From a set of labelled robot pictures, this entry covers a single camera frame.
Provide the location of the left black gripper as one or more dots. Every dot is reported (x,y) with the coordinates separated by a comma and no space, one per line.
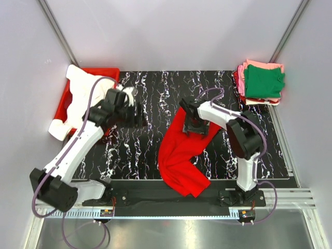
(136,120)

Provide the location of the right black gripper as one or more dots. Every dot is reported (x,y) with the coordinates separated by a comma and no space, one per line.
(203,130)

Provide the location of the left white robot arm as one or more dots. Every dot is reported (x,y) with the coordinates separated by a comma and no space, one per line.
(53,184)

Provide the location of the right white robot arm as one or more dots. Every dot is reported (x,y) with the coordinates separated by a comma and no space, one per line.
(245,138)

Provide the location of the red plastic bin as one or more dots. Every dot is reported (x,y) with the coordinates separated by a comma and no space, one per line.
(62,103)

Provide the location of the white t-shirt in bin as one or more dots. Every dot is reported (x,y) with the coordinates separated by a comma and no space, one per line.
(80,98)

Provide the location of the white folded t-shirt bottom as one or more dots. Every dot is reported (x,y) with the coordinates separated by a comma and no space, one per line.
(249,101)

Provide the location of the pink folded t-shirt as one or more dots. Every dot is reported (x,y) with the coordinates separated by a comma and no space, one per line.
(247,62)

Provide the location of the green folded t-shirt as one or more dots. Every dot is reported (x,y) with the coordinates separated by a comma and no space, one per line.
(263,83)

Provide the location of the slotted cable duct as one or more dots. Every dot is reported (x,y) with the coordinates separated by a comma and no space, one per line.
(95,213)

